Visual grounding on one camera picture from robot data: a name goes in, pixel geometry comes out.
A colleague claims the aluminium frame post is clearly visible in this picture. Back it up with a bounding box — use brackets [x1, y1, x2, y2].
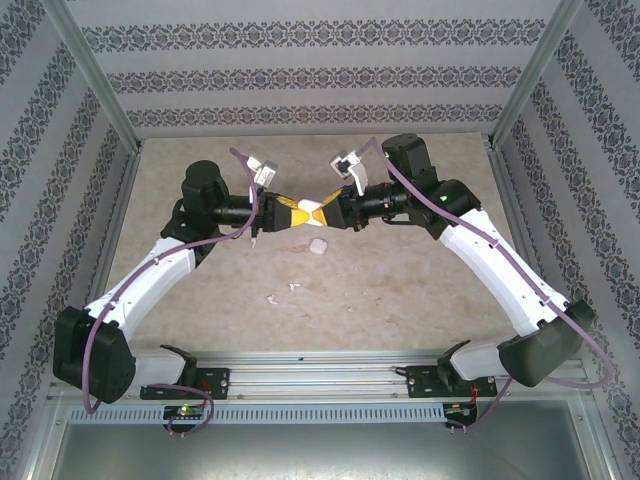
[486, 0, 585, 149]
[41, 0, 145, 152]

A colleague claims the aluminium table side rail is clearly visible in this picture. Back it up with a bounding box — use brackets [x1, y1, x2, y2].
[67, 142, 146, 372]
[484, 139, 592, 367]

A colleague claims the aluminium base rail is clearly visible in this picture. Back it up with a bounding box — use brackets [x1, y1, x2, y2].
[49, 349, 587, 402]

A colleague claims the grey metal sheet panel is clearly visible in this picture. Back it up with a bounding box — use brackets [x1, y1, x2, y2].
[14, 394, 624, 480]

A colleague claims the grey slotted cable duct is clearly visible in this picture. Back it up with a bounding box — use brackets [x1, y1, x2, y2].
[67, 402, 447, 425]

